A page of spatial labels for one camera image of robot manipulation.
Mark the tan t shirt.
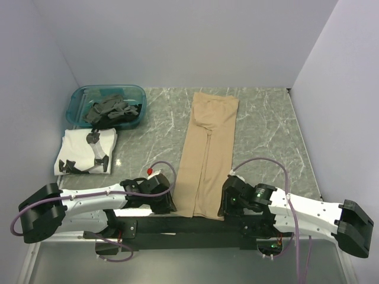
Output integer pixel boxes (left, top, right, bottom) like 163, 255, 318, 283
174, 92, 239, 221

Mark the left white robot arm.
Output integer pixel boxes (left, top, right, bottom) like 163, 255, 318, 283
17, 173, 176, 244

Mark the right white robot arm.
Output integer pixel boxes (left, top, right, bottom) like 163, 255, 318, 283
220, 175, 374, 259

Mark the black base beam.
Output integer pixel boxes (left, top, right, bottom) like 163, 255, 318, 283
82, 215, 294, 255

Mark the white printed t shirt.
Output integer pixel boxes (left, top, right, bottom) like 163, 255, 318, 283
54, 128, 117, 176

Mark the dark grey t shirt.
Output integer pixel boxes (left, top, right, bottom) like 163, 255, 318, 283
83, 94, 142, 129

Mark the teal plastic bin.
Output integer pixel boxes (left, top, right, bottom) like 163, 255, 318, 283
66, 85, 147, 129

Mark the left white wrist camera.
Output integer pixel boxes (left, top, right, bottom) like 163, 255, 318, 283
147, 168, 162, 179

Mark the aluminium rail frame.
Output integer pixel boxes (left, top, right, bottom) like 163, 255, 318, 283
16, 174, 356, 284

